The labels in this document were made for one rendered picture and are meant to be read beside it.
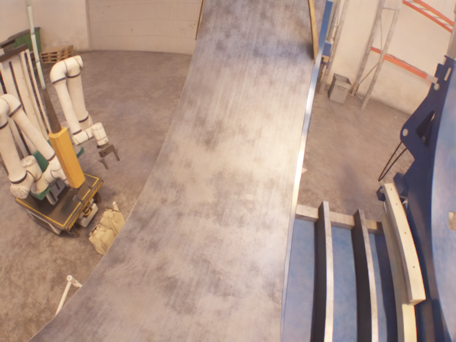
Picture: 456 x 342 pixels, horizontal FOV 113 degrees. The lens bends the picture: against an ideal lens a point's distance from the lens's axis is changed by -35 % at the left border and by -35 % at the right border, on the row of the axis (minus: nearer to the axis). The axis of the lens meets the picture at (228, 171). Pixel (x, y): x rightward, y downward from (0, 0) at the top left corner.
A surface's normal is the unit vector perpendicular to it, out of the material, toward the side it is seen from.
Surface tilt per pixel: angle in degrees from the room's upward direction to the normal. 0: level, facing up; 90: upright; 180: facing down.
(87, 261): 0
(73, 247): 0
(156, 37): 90
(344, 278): 0
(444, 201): 34
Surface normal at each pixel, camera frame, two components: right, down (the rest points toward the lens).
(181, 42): -0.22, 0.65
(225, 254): 0.13, -0.78
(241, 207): 0.05, -0.53
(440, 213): 0.00, -0.33
